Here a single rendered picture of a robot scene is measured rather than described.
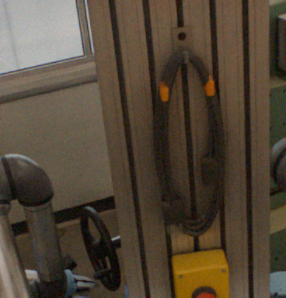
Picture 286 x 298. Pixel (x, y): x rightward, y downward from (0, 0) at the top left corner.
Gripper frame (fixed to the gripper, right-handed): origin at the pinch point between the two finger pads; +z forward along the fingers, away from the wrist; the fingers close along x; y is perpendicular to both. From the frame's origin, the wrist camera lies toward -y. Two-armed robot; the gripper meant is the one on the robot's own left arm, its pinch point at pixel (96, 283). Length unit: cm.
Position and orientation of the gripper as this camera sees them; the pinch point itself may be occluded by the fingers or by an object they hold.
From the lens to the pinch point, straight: 225.7
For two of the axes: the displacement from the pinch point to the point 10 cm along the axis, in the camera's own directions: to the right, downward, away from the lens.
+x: 3.7, 4.9, -7.9
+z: 8.5, 1.6, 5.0
